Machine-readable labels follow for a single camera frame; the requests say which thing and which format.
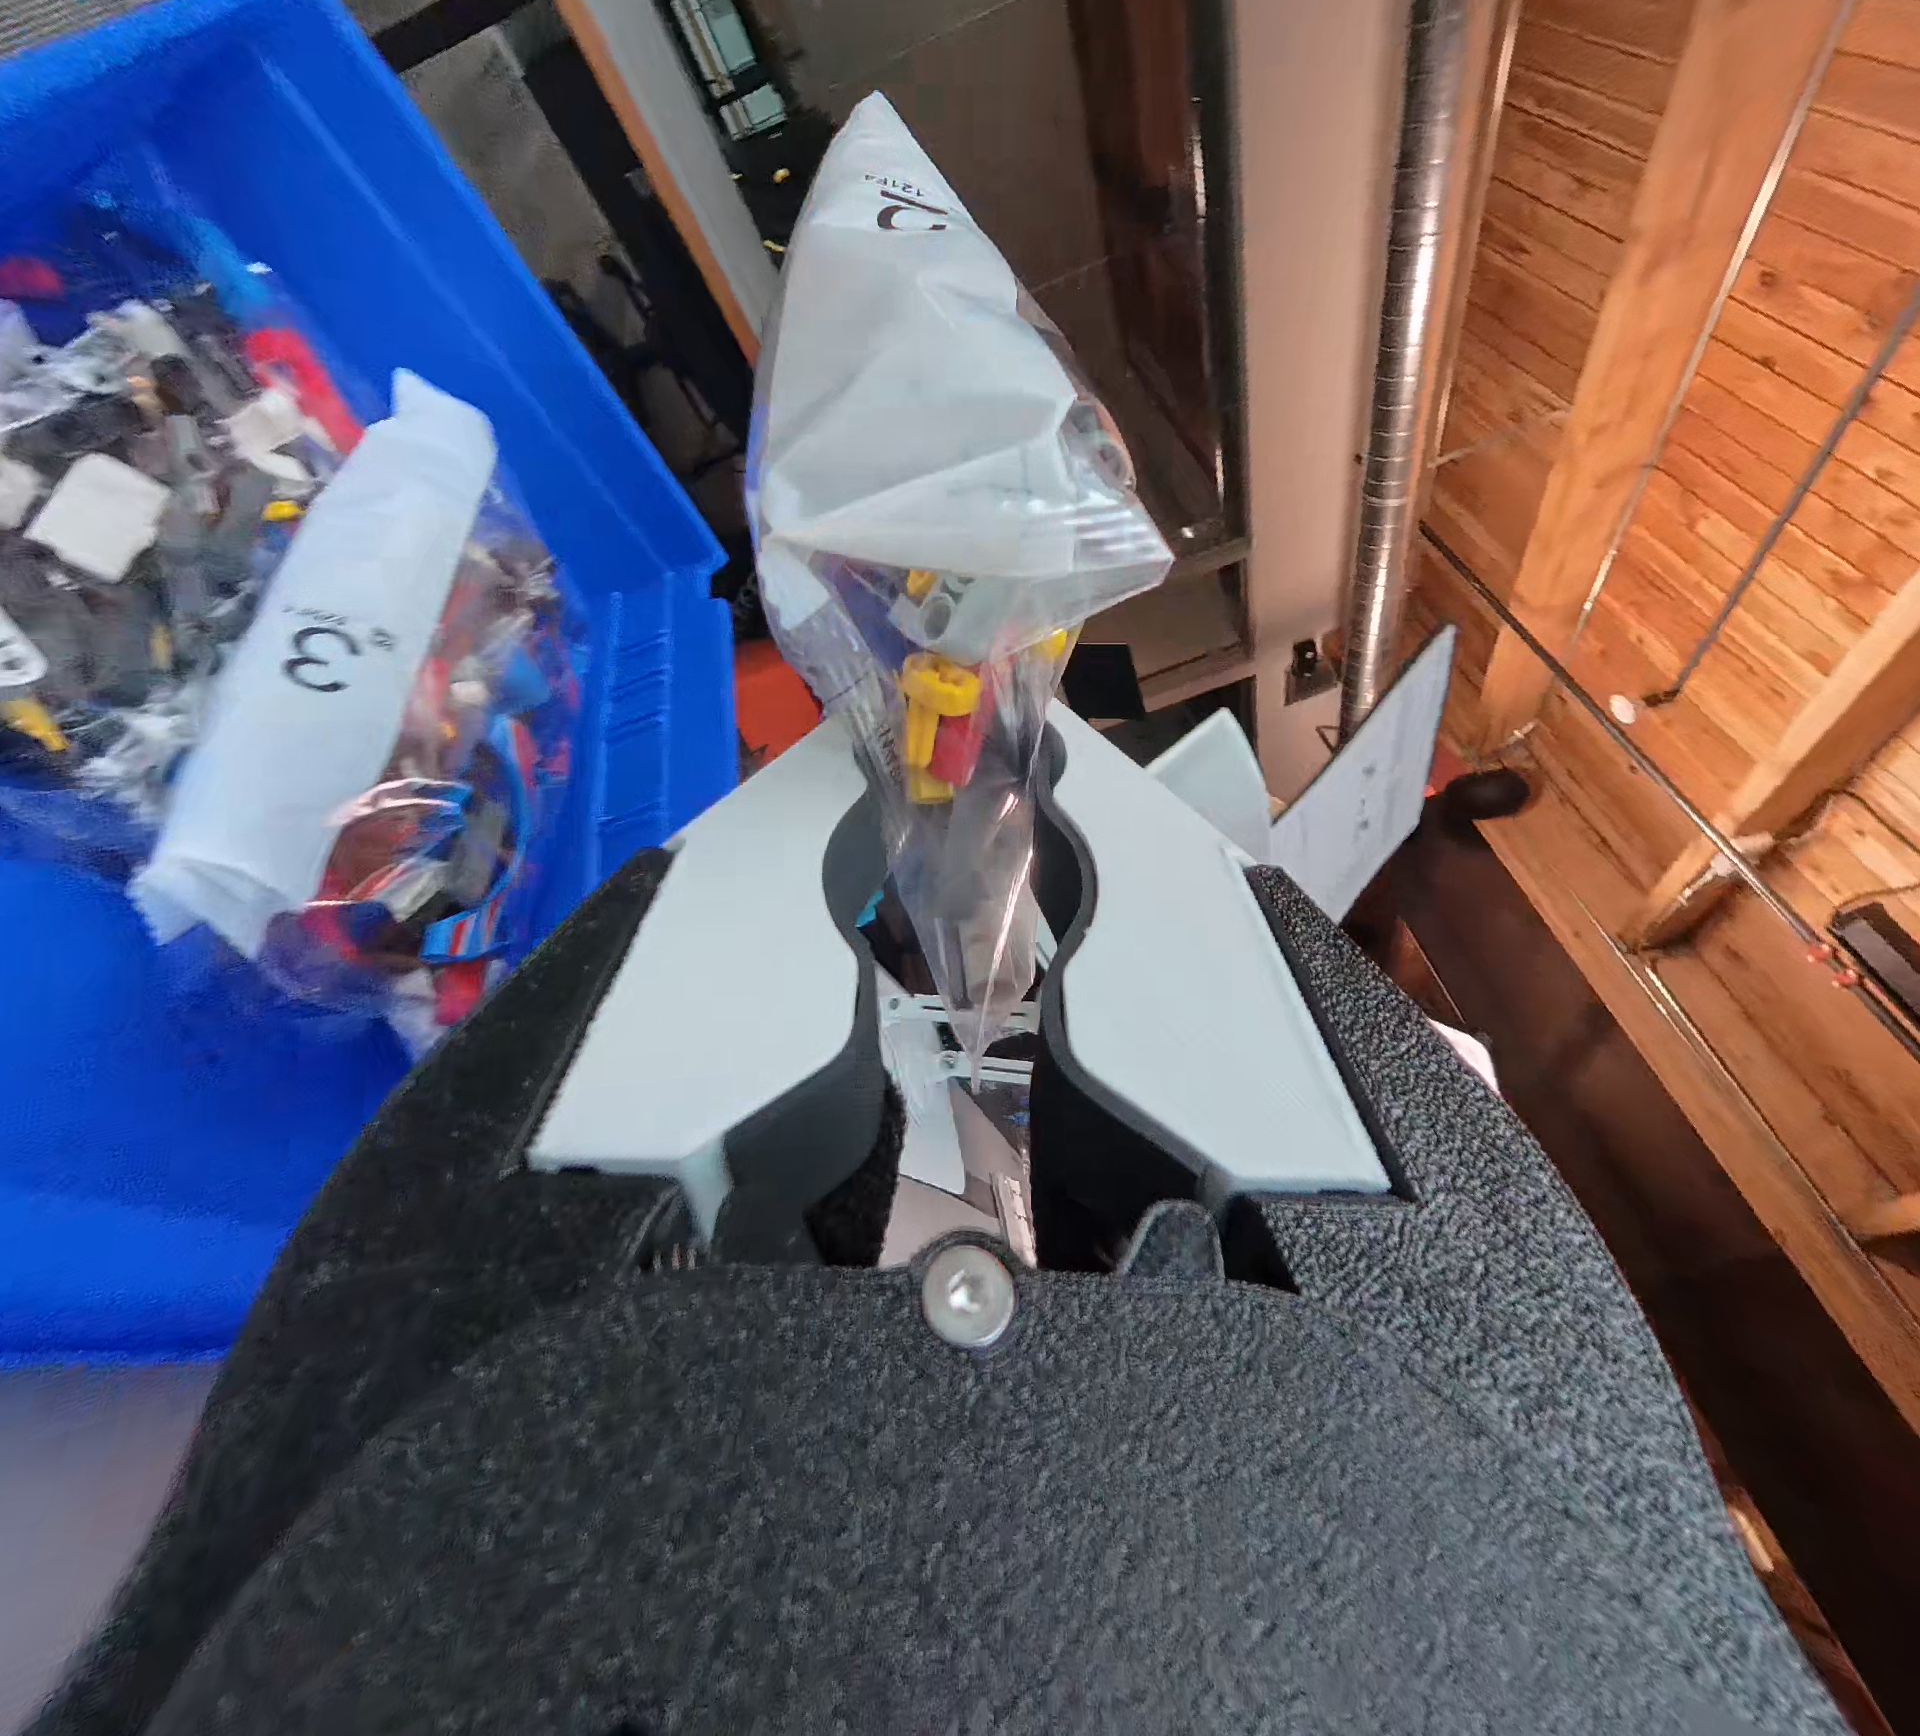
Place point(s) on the toy brick bag with white label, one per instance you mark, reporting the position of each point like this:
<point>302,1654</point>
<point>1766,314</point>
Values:
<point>322,670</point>

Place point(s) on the silver duct pipe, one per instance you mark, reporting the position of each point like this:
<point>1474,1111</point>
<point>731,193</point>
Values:
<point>1403,266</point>

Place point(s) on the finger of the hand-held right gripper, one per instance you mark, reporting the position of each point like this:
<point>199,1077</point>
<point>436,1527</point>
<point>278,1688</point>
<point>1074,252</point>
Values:
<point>1209,776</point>
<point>1372,776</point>

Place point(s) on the grey desk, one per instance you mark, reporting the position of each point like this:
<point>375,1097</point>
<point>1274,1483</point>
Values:
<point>75,1510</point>

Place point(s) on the wooden beam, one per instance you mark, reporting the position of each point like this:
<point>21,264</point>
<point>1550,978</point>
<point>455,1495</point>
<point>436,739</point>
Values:
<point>1664,311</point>

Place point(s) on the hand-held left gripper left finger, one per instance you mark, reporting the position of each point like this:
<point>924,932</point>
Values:
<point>705,1001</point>

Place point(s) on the thin metal conduit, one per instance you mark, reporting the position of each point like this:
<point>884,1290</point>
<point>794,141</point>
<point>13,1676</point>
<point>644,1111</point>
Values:
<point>1763,266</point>

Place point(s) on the white panel with wooden edge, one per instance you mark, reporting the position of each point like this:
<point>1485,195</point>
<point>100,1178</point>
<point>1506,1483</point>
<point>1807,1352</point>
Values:
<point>644,86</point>

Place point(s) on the blue plastic bin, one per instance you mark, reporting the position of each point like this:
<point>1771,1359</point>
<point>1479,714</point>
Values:
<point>495,311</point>

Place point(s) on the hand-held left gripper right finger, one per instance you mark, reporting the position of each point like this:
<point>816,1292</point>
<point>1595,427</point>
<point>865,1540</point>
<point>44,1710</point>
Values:
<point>1201,1001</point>

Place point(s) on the pile of toy brick bags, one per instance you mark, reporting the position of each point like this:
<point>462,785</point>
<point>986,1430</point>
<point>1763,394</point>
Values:
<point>150,477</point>

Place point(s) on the clear bag of toy bricks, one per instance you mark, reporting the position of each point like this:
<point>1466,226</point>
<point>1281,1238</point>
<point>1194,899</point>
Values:
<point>930,447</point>

